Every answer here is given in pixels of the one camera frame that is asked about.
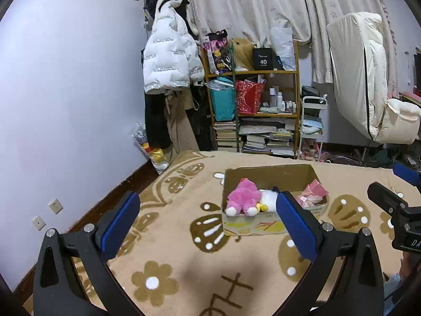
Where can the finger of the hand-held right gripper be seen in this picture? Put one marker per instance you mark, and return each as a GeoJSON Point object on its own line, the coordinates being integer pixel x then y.
{"type": "Point", "coordinates": [384, 196]}
{"type": "Point", "coordinates": [406, 172]}

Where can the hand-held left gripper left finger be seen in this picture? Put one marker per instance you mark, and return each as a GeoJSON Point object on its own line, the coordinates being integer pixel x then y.
{"type": "Point", "coordinates": [118, 223]}

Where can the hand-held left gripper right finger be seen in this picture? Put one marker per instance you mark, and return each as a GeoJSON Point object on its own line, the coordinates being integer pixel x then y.
{"type": "Point", "coordinates": [296, 223]}

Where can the pink plastic bag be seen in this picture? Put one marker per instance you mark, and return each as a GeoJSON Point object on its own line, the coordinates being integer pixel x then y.
{"type": "Point", "coordinates": [307, 200]}

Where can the white plush with tag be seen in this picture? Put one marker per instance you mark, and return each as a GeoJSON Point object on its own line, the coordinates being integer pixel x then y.
{"type": "Point", "coordinates": [269, 199]}

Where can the yellow plush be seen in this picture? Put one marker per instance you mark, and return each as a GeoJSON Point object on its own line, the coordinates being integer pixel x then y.
{"type": "Point", "coordinates": [263, 207]}

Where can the pink pleated pouch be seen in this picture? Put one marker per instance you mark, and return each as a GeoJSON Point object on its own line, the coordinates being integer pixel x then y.
{"type": "Point", "coordinates": [316, 189]}

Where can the cardboard box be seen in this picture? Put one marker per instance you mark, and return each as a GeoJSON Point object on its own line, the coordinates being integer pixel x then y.
{"type": "Point", "coordinates": [250, 227]}

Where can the pink plush bear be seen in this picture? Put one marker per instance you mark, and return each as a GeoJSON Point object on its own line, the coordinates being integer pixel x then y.
{"type": "Point", "coordinates": [245, 194]}

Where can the person's right hand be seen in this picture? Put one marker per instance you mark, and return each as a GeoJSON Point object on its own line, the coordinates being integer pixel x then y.
{"type": "Point", "coordinates": [409, 266]}

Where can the dark green bag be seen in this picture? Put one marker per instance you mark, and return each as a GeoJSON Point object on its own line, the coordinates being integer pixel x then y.
{"type": "Point", "coordinates": [378, 158]}

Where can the beige floral blanket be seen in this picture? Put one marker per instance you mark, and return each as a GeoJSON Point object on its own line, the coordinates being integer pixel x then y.
{"type": "Point", "coordinates": [184, 253]}

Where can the pink toys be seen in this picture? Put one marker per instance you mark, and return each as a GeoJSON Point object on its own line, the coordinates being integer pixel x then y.
{"type": "Point", "coordinates": [312, 151]}

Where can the plastic bag of toys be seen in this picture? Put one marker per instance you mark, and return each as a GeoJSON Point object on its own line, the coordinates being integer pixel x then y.
{"type": "Point", "coordinates": [151, 148]}

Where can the messy pile of magazines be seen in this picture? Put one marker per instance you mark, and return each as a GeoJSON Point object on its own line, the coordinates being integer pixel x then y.
{"type": "Point", "coordinates": [266, 141]}

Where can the blue and white cloth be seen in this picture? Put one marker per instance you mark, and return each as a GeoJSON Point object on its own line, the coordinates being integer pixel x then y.
{"type": "Point", "coordinates": [312, 126]}

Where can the dark monitor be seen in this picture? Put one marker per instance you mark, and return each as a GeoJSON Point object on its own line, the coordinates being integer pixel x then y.
{"type": "Point", "coordinates": [417, 69]}

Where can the neat stack of books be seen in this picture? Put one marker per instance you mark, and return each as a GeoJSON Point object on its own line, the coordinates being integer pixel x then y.
{"type": "Point", "coordinates": [225, 135]}

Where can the white trolley cart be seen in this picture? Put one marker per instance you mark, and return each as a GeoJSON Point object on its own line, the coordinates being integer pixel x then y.
{"type": "Point", "coordinates": [312, 103]}

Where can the white folded quilt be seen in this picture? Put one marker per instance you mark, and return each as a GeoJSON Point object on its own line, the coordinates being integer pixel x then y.
{"type": "Point", "coordinates": [355, 65]}

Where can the beige hanging coat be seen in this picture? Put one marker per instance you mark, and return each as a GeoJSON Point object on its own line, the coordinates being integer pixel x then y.
{"type": "Point", "coordinates": [181, 121]}

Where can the row of small cosmetic bottles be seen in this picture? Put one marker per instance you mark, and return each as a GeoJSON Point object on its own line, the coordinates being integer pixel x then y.
{"type": "Point", "coordinates": [281, 100]}

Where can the black hanging clothing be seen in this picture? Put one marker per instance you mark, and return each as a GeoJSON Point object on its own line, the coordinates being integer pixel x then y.
{"type": "Point", "coordinates": [202, 121]}

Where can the thin green pole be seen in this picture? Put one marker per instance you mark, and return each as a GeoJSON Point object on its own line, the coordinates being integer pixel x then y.
{"type": "Point", "coordinates": [235, 105]}

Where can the red printed bag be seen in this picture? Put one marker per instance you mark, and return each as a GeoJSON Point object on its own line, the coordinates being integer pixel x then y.
{"type": "Point", "coordinates": [249, 98]}

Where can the teal bag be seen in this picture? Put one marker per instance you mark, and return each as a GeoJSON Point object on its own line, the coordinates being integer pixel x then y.
{"type": "Point", "coordinates": [223, 102]}

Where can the wooden shelf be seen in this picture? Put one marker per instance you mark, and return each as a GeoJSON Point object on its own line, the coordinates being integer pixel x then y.
{"type": "Point", "coordinates": [263, 71]}

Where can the black box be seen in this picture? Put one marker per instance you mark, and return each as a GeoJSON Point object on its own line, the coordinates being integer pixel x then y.
{"type": "Point", "coordinates": [263, 59]}

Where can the blonde wig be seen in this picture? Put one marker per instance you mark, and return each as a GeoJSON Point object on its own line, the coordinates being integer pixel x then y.
{"type": "Point", "coordinates": [243, 56]}

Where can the white puffer jacket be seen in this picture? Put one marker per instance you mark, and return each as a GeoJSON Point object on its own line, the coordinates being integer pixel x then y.
{"type": "Point", "coordinates": [171, 56]}

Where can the clear plastic bag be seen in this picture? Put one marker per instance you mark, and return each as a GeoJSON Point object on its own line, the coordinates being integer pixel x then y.
{"type": "Point", "coordinates": [283, 46]}

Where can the purple printed bag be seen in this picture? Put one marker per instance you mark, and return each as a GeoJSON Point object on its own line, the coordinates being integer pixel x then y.
{"type": "Point", "coordinates": [215, 52]}

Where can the pale floral curtain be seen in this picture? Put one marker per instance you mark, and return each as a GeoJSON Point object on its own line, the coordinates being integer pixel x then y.
{"type": "Point", "coordinates": [250, 3]}

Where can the white wall socket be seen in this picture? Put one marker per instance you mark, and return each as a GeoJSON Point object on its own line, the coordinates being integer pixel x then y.
{"type": "Point", "coordinates": [56, 205]}
{"type": "Point", "coordinates": [38, 223]}

